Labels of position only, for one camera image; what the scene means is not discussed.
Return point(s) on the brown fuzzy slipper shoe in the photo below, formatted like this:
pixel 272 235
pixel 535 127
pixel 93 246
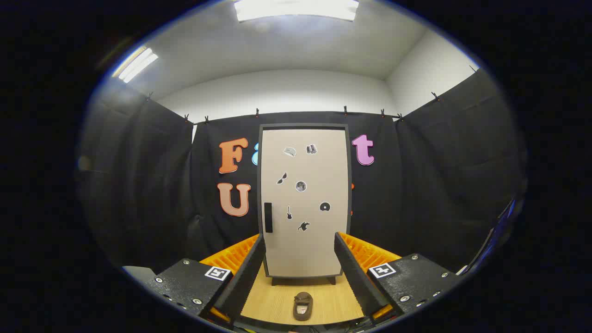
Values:
pixel 303 307

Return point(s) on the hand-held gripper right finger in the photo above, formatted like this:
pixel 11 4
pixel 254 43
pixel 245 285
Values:
pixel 356 273

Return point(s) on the row of black cloth clips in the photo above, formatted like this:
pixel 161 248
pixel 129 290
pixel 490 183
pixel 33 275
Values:
pixel 345 110

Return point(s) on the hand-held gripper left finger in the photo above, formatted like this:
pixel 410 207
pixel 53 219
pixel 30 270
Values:
pixel 245 273

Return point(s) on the dark grey shoe cabinet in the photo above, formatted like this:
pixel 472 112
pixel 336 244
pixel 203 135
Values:
pixel 300 126

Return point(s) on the black backdrop cloth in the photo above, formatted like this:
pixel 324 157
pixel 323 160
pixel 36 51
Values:
pixel 416 194

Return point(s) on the wide ceiling light panel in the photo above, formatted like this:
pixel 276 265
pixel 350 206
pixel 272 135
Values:
pixel 296 9

